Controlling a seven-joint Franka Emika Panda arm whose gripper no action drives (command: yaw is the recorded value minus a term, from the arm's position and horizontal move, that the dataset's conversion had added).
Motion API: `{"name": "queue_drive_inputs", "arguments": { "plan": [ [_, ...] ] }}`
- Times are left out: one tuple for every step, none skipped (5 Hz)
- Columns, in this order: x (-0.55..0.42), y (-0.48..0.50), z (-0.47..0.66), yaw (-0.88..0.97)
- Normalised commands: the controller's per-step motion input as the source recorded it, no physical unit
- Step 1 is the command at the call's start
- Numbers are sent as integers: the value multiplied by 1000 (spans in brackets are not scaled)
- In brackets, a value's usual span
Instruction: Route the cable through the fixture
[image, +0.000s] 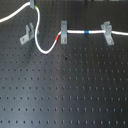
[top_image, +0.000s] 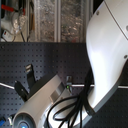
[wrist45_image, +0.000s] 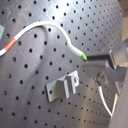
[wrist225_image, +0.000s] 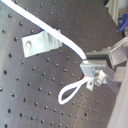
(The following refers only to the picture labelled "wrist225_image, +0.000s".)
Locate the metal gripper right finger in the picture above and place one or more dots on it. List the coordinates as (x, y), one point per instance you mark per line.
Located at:
(114, 55)

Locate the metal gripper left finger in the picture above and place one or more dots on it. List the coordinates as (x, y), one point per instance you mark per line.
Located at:
(100, 73)

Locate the blue object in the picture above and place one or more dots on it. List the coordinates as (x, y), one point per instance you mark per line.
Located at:
(124, 22)

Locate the black perforated breadboard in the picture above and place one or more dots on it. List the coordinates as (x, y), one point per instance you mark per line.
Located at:
(29, 86)

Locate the aluminium frame post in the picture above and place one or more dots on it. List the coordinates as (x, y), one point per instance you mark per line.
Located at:
(117, 7)

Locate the metal cable clip bracket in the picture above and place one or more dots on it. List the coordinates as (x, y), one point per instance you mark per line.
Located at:
(39, 43)

